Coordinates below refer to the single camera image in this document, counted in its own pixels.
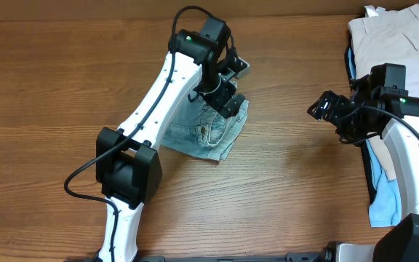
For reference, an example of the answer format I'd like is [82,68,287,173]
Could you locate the light blue denim shorts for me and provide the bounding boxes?
[161,91,249,162]

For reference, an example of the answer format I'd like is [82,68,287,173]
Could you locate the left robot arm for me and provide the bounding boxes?
[95,17,249,261]

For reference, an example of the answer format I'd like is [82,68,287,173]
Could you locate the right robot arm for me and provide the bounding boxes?
[307,63,419,261]

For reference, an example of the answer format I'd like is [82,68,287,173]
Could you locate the black garment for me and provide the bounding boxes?
[344,36,377,204]

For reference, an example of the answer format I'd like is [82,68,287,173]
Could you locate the light blue t-shirt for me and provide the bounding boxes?
[347,47,403,228]

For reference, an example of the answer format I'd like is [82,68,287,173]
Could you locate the beige shorts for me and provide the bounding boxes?
[347,4,419,182]

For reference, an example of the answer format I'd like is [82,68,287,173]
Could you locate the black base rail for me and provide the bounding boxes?
[137,252,324,262]

